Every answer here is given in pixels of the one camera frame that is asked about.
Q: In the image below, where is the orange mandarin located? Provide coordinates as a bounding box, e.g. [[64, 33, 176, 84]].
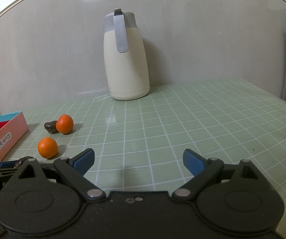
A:
[[55, 114, 74, 134], [37, 137, 58, 159]]

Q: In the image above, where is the cream thermos jug grey lid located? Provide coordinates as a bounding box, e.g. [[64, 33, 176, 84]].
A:
[[103, 8, 150, 101]]

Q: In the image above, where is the dark chestnut at back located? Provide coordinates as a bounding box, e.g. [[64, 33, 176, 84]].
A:
[[44, 120, 58, 134]]

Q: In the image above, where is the colourful cardboard box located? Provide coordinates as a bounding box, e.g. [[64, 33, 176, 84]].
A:
[[0, 111, 29, 161]]

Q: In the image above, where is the green grid table mat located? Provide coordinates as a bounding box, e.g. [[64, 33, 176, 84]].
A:
[[6, 80, 286, 238]]

